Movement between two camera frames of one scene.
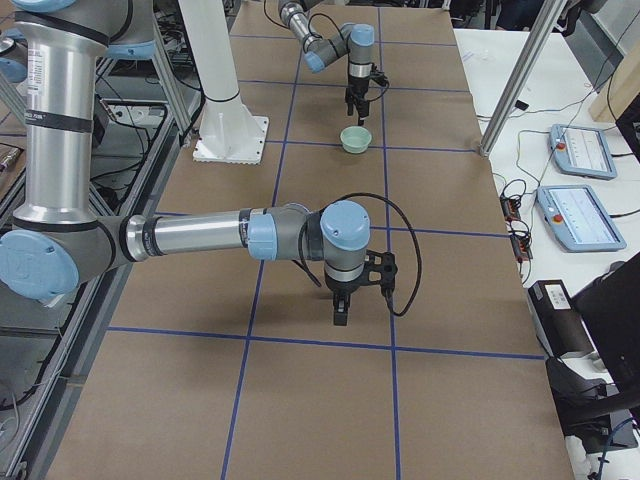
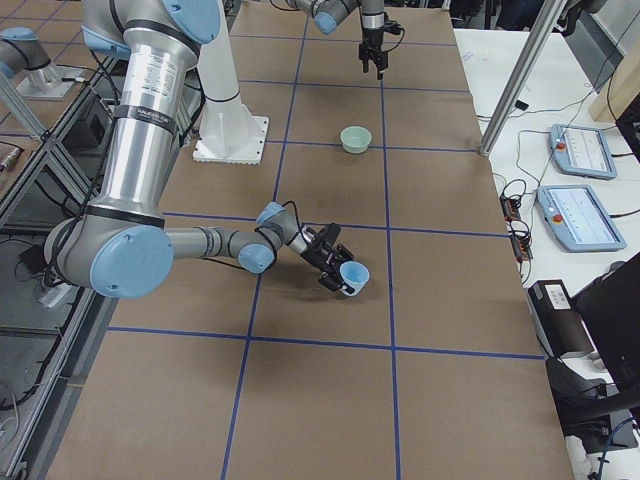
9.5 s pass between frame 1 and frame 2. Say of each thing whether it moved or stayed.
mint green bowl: stayed
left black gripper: moved
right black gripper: moved
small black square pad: stayed
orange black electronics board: stayed
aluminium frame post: stayed
